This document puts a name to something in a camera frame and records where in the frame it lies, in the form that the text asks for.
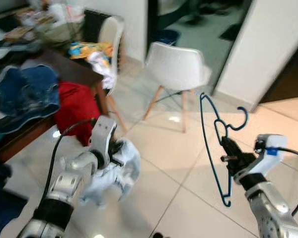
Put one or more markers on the light grey garment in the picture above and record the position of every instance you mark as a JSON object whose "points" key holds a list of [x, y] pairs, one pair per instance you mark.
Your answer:
{"points": [[121, 176]]}

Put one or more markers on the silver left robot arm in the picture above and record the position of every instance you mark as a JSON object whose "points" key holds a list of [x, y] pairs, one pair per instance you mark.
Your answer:
{"points": [[69, 183]]}

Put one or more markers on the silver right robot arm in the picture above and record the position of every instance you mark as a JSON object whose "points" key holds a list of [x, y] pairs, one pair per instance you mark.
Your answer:
{"points": [[270, 213]]}

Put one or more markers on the dark wooden table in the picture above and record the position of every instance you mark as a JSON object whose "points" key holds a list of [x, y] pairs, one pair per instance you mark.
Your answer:
{"points": [[100, 96]]}

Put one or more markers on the red garment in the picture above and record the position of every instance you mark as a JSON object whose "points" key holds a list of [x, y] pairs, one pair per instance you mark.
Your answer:
{"points": [[77, 109]]}

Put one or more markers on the white cloth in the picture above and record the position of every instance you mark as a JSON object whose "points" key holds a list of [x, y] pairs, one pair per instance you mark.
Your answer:
{"points": [[103, 69]]}

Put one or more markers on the white shell chair wooden legs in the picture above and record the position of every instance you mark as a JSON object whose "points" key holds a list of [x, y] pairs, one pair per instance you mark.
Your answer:
{"points": [[176, 69], [113, 32]]}

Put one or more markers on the blue denim garment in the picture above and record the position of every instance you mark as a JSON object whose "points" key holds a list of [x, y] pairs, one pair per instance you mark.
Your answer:
{"points": [[30, 94]]}

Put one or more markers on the yellow blue colourful bag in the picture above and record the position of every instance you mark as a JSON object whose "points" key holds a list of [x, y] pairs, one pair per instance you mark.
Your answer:
{"points": [[89, 49]]}

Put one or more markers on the dark blue bin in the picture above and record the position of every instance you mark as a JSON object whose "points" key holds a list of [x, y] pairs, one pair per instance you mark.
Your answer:
{"points": [[166, 36]]}

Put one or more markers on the dark blue fabric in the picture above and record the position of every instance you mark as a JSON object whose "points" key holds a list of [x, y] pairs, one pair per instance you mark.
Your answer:
{"points": [[2, 203]]}

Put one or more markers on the black ribbed panel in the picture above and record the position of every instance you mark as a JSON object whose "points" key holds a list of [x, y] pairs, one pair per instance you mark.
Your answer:
{"points": [[92, 25]]}

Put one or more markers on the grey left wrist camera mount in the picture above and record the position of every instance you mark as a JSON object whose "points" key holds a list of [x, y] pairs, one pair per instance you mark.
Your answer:
{"points": [[103, 134]]}

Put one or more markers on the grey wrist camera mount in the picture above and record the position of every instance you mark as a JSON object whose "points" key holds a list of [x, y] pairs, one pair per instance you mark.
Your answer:
{"points": [[103, 134], [268, 153]]}

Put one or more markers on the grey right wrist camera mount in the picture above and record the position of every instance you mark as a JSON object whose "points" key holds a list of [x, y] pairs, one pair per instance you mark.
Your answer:
{"points": [[268, 153]]}

